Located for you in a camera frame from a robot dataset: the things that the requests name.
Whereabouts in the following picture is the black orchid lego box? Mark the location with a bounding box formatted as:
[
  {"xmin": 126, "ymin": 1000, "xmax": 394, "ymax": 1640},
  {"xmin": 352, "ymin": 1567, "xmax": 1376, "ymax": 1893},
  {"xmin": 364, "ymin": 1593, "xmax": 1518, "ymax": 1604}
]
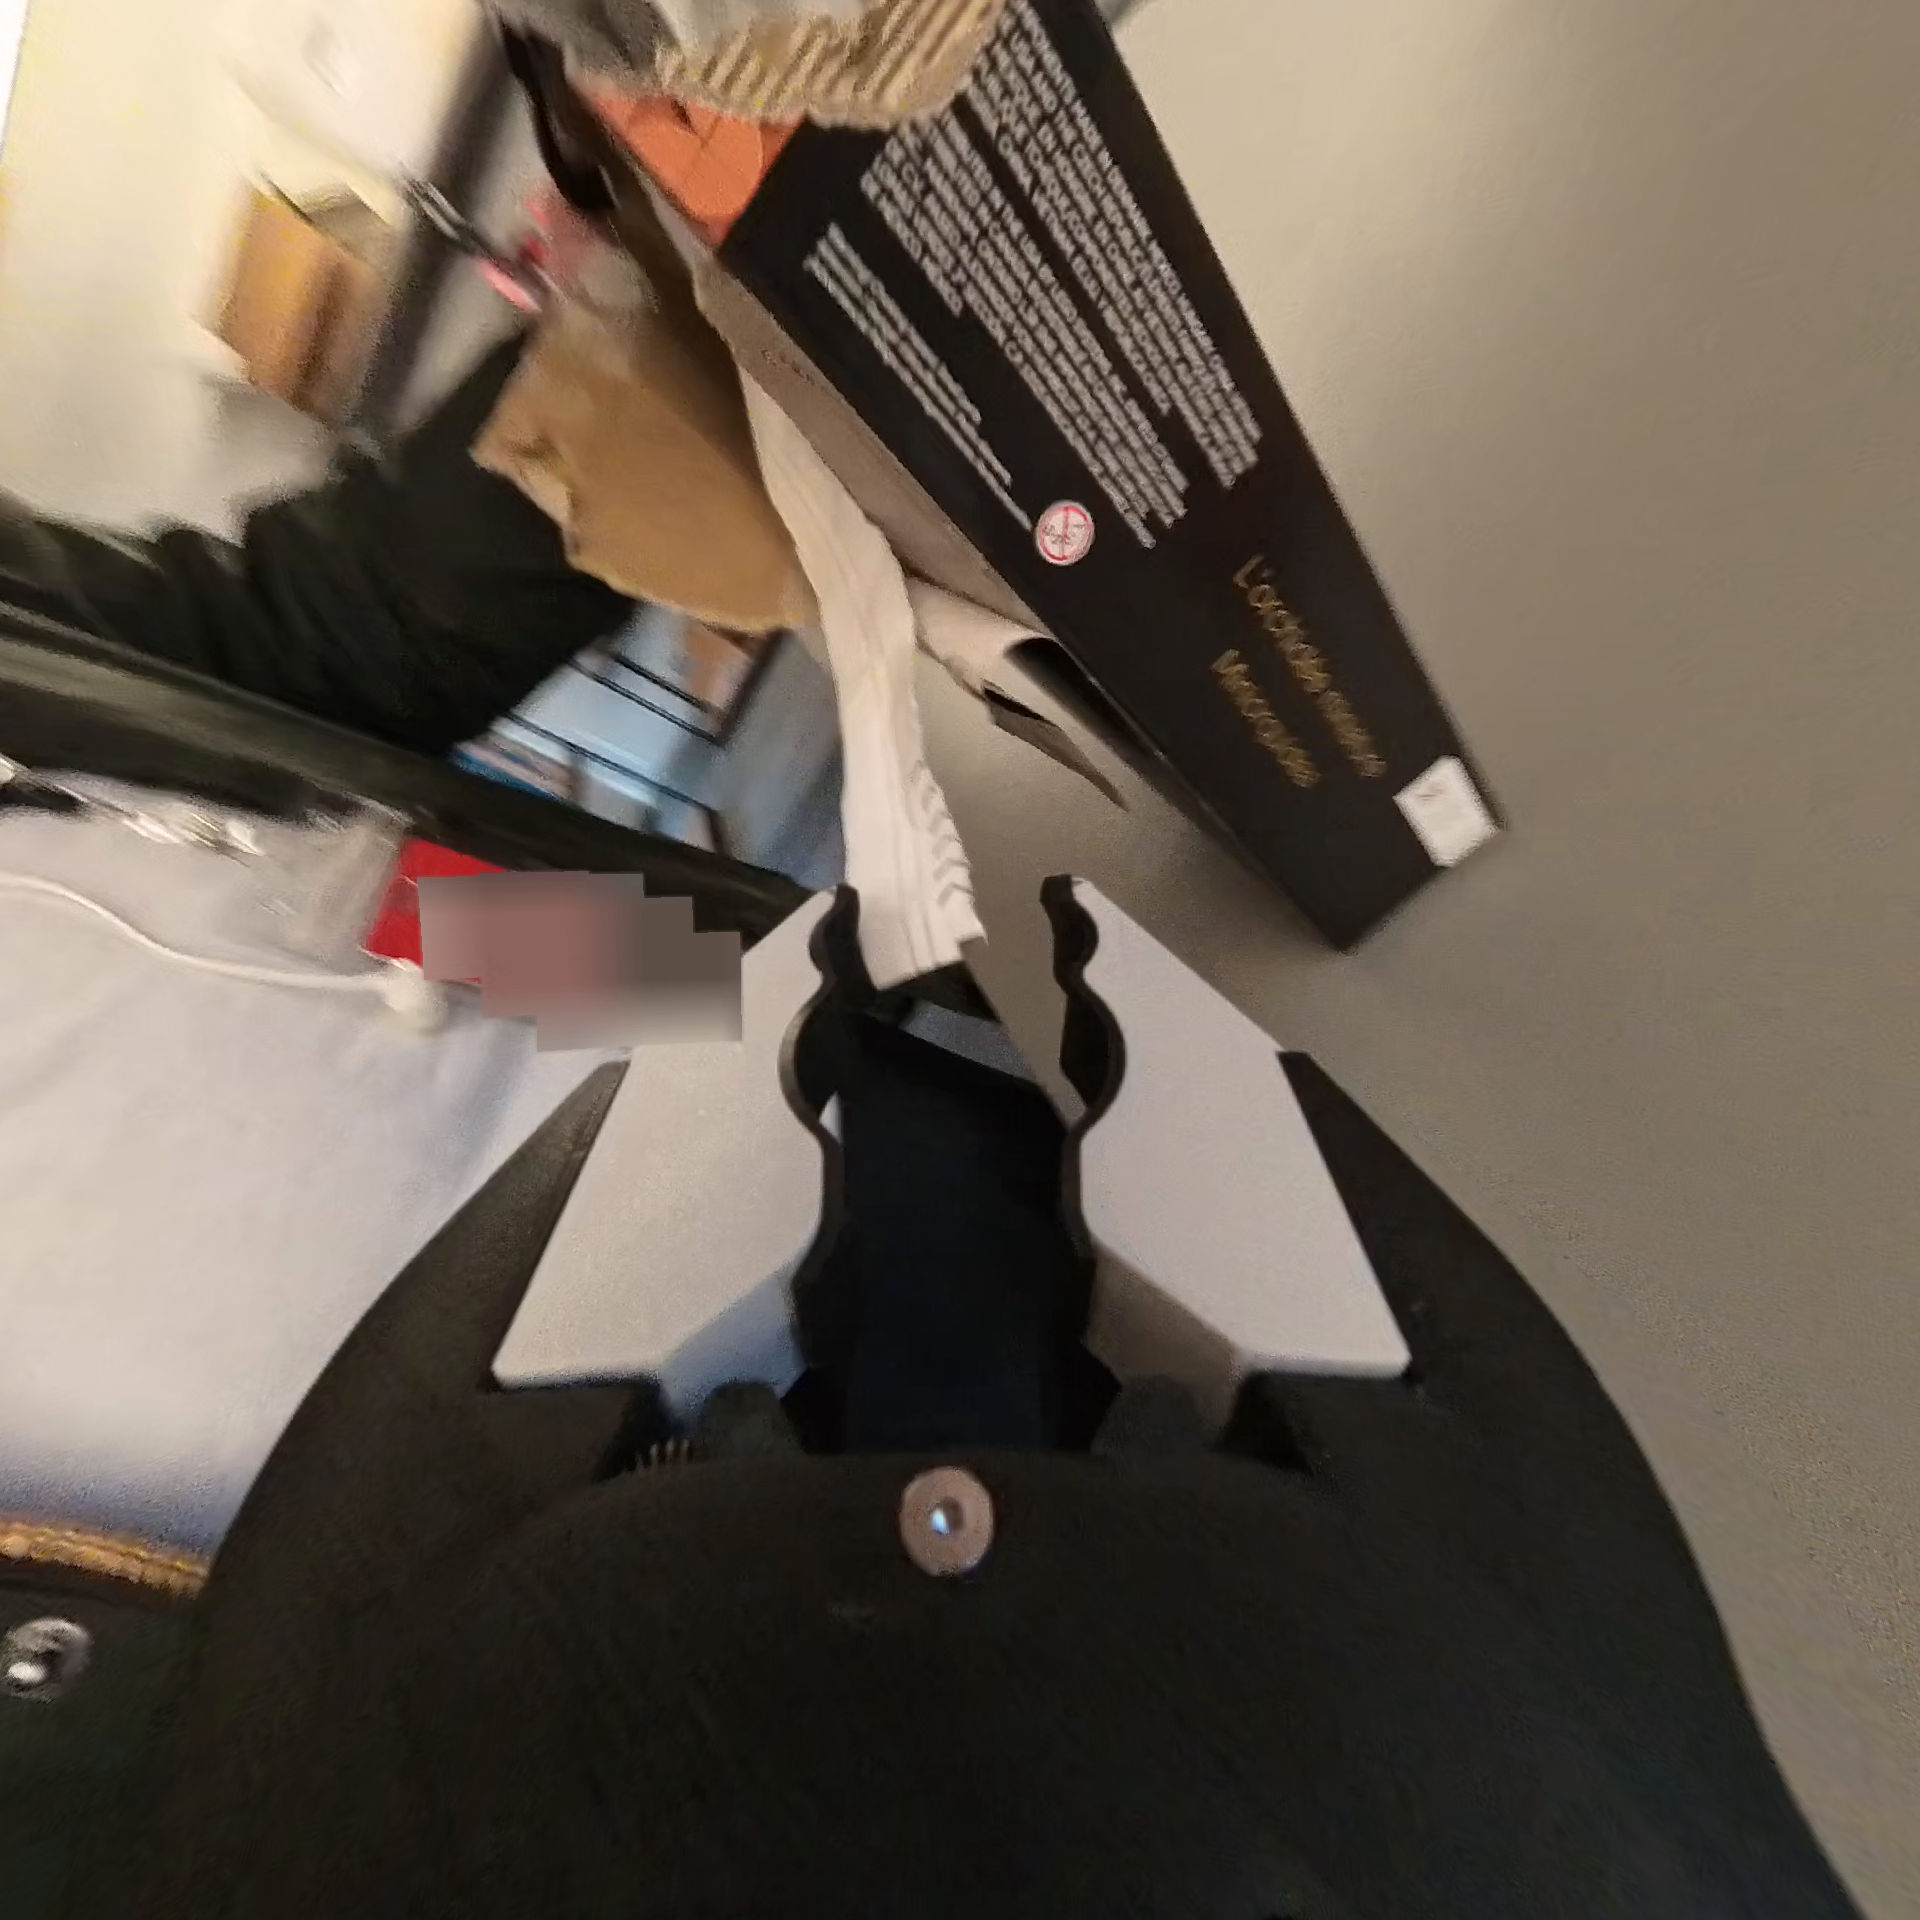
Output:
[{"xmin": 471, "ymin": 0, "xmax": 1507, "ymax": 953}]

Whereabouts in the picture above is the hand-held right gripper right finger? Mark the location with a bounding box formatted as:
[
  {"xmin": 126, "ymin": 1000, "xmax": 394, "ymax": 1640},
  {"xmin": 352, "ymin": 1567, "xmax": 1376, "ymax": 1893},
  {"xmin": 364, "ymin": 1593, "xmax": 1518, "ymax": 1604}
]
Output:
[{"xmin": 1038, "ymin": 872, "xmax": 1418, "ymax": 1425}]

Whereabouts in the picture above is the white paper bag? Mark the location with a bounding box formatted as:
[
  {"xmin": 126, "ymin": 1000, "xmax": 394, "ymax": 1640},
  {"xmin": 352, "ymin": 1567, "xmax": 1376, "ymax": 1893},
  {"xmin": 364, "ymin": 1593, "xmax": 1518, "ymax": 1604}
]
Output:
[{"xmin": 736, "ymin": 374, "xmax": 994, "ymax": 993}]

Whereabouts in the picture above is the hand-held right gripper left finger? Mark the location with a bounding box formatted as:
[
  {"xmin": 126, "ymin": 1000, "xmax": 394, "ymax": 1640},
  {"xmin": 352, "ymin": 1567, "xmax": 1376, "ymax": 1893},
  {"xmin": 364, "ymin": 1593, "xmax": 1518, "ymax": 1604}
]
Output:
[{"xmin": 489, "ymin": 884, "xmax": 864, "ymax": 1420}]

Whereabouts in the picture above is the white cable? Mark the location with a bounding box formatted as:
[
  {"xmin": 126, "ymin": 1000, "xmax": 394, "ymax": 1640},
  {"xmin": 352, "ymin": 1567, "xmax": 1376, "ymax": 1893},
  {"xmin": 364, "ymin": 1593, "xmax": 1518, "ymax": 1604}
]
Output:
[{"xmin": 0, "ymin": 872, "xmax": 452, "ymax": 1032}]

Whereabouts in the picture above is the person's black jacket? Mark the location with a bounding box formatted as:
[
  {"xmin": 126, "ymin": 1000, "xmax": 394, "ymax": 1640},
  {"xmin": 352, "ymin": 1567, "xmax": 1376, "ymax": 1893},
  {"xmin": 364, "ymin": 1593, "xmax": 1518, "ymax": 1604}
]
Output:
[{"xmin": 0, "ymin": 621, "xmax": 818, "ymax": 1920}]

